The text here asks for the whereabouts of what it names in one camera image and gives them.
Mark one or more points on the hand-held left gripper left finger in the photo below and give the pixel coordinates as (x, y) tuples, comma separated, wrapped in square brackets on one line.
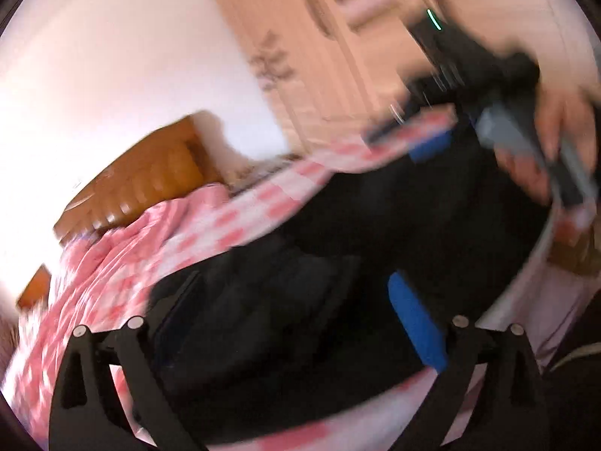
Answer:
[(176, 312)]

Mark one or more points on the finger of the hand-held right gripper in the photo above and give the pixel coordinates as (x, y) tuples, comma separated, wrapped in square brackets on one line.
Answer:
[(429, 148), (385, 132)]

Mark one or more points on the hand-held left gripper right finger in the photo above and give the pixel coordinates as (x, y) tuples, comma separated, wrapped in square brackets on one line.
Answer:
[(418, 322)]

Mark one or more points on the black pants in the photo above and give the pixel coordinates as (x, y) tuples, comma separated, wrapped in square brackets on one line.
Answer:
[(375, 230)]

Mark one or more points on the person's right hand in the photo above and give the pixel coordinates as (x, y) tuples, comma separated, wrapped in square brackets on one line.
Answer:
[(566, 112)]

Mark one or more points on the pink quilt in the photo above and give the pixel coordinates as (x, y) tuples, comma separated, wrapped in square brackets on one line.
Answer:
[(117, 253)]

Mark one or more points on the pink wooden wardrobe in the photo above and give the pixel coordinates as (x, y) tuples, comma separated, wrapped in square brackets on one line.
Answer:
[(338, 47)]

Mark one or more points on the pink checkered bed sheet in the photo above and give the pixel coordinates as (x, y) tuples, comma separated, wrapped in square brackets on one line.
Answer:
[(281, 197)]

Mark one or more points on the wooden headboard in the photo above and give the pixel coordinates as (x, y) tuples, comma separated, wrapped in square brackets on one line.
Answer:
[(141, 183)]

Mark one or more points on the wooden nightstand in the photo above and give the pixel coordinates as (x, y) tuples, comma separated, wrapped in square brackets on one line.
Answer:
[(35, 287)]

